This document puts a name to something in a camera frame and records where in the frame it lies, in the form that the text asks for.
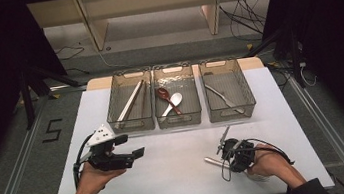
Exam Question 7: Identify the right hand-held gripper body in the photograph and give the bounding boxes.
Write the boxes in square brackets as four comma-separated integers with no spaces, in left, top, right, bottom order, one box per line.
[212,122,260,172]

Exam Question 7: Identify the white looped cable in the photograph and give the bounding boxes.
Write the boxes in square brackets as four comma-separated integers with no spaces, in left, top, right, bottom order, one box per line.
[298,60,320,90]

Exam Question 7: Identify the brown wooden spoon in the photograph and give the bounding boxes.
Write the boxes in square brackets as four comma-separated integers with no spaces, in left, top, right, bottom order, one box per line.
[155,84,184,119]

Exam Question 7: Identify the white floor cable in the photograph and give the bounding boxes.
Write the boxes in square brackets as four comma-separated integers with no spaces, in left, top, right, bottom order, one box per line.
[94,45,132,73]

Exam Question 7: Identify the person's left hand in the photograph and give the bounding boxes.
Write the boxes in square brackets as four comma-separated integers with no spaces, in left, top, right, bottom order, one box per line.
[62,156,130,194]

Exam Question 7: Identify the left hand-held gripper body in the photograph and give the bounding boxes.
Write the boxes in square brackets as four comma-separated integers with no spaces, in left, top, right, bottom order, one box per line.
[77,121,137,175]

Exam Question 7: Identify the smoky transparent plastic bin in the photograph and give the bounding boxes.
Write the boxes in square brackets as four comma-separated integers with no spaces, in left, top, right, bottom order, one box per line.
[99,66,160,137]
[149,60,205,131]
[198,53,259,125]

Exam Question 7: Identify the white ceramic spoon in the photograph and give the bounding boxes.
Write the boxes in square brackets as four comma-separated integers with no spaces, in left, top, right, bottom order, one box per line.
[156,91,187,124]

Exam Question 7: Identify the bundle of black floor cables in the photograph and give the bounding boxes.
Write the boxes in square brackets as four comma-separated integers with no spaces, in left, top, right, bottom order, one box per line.
[217,0,275,46]

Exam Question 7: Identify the black tripod stand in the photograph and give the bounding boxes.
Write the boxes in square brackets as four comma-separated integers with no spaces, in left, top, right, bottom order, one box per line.
[240,19,308,97]
[15,55,87,130]

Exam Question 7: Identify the person's right hand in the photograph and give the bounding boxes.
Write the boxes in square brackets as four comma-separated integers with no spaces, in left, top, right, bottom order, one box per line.
[244,138,300,186]

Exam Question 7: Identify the thin black floor cable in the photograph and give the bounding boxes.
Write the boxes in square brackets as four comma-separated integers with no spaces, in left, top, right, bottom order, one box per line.
[55,42,87,63]

